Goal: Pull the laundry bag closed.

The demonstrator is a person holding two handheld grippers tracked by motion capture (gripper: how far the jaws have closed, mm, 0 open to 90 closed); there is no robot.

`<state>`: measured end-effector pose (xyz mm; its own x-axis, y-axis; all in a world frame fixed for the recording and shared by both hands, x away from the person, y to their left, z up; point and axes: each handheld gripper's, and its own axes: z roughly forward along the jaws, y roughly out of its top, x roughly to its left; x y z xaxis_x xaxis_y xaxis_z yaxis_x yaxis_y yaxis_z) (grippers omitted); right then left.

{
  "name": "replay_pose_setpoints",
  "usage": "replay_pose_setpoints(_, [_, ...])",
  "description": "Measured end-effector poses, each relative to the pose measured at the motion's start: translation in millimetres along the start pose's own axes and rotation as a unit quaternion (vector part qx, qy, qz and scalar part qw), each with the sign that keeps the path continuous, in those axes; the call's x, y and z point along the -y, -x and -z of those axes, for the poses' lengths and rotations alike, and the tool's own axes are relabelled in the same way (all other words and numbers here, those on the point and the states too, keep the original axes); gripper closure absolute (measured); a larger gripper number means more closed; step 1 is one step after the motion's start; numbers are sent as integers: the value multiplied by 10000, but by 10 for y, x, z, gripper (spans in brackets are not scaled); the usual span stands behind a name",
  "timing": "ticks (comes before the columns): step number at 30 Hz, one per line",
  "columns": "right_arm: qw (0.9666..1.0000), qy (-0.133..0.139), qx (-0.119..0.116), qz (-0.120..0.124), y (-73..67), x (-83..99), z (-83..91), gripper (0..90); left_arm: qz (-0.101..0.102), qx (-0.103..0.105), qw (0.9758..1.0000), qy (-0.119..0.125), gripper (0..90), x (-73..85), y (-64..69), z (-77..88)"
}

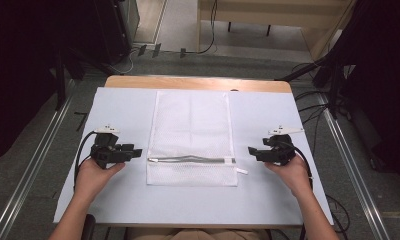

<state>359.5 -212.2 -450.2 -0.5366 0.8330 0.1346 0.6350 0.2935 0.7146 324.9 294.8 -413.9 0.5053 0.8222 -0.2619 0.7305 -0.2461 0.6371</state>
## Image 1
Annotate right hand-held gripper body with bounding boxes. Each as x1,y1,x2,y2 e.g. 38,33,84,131
263,124,305,167

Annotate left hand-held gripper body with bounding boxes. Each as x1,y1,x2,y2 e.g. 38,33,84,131
89,124,128,170

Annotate white mesh laundry bag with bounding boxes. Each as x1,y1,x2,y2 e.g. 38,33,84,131
145,89,249,188

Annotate person's right hand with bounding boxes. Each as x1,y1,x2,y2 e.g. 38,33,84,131
264,155,314,198

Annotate person's left hand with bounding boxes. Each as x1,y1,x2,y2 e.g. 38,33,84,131
73,158,127,201

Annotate pale blue table mat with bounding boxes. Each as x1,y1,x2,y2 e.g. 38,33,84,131
53,87,335,226

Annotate black chair part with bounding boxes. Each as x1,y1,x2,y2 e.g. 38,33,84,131
82,213,97,240

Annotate wooden table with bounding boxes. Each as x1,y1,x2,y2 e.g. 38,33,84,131
104,75,293,94

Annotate person's beige trousers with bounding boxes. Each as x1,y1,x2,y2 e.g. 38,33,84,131
126,227,271,240

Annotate dark curtain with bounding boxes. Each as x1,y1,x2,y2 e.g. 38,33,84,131
334,0,400,184
0,0,99,166

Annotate black equipment cabinet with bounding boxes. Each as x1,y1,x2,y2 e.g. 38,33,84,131
93,0,141,66

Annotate light wooden bench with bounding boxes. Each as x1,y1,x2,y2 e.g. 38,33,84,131
196,0,356,62

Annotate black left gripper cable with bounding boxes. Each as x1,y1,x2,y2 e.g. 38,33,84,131
73,130,98,193

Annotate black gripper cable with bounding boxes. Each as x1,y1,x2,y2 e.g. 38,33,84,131
73,130,98,193
289,143,315,192

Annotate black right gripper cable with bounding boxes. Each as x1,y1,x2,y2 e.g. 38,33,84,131
289,143,315,192

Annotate metal floor rail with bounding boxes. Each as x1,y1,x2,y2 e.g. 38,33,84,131
316,93,392,240
0,78,76,240

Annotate black stand with cables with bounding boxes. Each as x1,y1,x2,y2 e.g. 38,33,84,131
276,49,352,120

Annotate black floor cable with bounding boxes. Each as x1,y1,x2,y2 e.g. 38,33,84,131
184,0,219,56

